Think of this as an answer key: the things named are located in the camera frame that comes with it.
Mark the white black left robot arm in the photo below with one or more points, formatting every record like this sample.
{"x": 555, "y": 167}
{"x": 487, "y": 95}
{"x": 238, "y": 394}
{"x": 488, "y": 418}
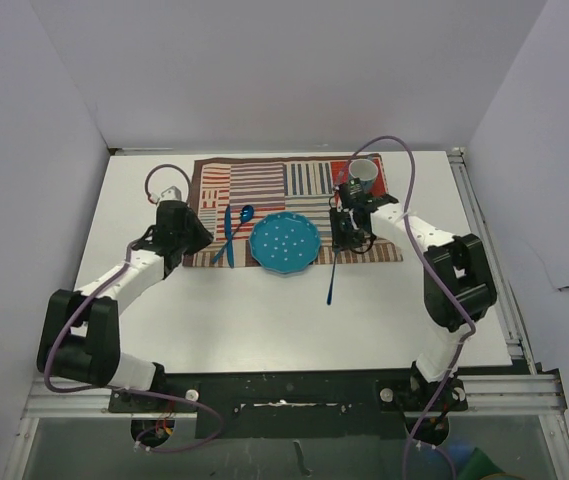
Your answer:
{"x": 80, "y": 342}

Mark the blue polka dot plate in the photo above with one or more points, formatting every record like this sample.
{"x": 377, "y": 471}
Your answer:
{"x": 285, "y": 243}

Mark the aluminium front frame rail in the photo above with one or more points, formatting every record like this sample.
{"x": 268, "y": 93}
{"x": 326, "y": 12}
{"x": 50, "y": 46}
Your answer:
{"x": 486, "y": 395}

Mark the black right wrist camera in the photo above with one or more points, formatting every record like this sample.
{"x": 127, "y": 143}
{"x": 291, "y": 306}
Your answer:
{"x": 352, "y": 193}

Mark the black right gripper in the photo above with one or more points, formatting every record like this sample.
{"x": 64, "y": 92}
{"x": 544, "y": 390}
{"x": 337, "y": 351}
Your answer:
{"x": 340, "y": 241}

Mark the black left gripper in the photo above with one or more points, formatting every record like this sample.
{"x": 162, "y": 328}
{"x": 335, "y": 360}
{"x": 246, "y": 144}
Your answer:
{"x": 203, "y": 238}

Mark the blue metallic knife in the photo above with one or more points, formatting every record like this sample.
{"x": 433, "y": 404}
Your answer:
{"x": 228, "y": 233}

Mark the aluminium frame rail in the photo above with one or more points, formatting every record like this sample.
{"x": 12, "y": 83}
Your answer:
{"x": 508, "y": 310}
{"x": 486, "y": 395}

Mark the striped patchwork placemat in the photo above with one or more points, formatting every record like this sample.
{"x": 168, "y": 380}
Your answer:
{"x": 271, "y": 185}

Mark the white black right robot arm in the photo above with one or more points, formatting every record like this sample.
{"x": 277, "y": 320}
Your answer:
{"x": 457, "y": 288}

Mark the white blue mug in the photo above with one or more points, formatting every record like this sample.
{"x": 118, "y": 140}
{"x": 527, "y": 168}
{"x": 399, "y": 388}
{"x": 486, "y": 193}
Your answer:
{"x": 366, "y": 171}

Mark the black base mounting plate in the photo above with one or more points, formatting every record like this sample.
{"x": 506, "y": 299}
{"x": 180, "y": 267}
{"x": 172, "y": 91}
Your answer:
{"x": 299, "y": 405}

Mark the aluminium right frame rail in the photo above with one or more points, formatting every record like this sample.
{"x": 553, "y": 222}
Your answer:
{"x": 508, "y": 310}

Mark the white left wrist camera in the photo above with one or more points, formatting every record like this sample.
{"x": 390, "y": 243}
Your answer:
{"x": 169, "y": 194}

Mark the green object bottom corner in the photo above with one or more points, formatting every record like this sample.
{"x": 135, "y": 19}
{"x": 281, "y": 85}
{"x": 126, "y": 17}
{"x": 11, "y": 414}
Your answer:
{"x": 478, "y": 466}

